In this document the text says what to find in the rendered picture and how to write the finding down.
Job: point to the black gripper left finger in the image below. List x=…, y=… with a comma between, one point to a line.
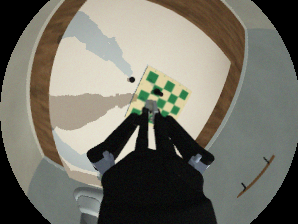
x=103, y=156

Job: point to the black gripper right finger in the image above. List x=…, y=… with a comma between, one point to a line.
x=189, y=149

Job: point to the green and cream chessboard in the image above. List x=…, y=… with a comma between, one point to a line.
x=171, y=103

